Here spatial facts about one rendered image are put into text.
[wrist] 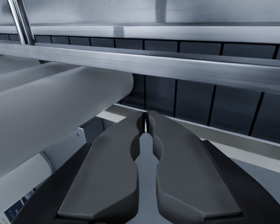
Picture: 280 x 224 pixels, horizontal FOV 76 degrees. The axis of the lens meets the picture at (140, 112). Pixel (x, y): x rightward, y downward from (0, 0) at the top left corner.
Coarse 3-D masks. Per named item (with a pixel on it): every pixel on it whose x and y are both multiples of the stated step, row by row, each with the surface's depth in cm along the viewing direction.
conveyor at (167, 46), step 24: (144, 48) 20; (168, 48) 18; (192, 48) 16; (216, 48) 16; (240, 48) 15; (264, 48) 14; (144, 96) 22; (168, 96) 20; (192, 96) 19; (216, 96) 17; (240, 96) 16; (264, 96) 15; (192, 120) 20; (216, 120) 18; (240, 120) 17; (264, 120) 16
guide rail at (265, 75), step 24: (0, 48) 18; (24, 48) 16; (48, 48) 14; (72, 48) 13; (96, 48) 13; (120, 48) 12; (144, 72) 11; (168, 72) 10; (192, 72) 9; (216, 72) 9; (240, 72) 8; (264, 72) 8
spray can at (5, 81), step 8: (40, 64) 20; (48, 64) 20; (56, 64) 21; (64, 64) 21; (72, 64) 22; (8, 72) 18; (16, 72) 18; (24, 72) 18; (32, 72) 19; (40, 72) 19; (48, 72) 20; (56, 72) 20; (0, 80) 16; (8, 80) 17; (16, 80) 17; (24, 80) 18; (32, 80) 18; (0, 88) 16; (8, 88) 16
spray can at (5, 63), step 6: (0, 60) 25; (6, 60) 26; (12, 60) 26; (18, 60) 27; (24, 60) 27; (30, 60) 28; (36, 60) 28; (0, 66) 25; (6, 66) 25; (12, 66) 26; (18, 66) 26; (24, 66) 27; (30, 66) 28; (0, 72) 24; (6, 72) 25
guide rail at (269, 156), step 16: (112, 112) 21; (128, 112) 21; (192, 128) 17; (208, 128) 17; (224, 144) 15; (240, 144) 15; (256, 144) 15; (240, 160) 15; (256, 160) 14; (272, 160) 14
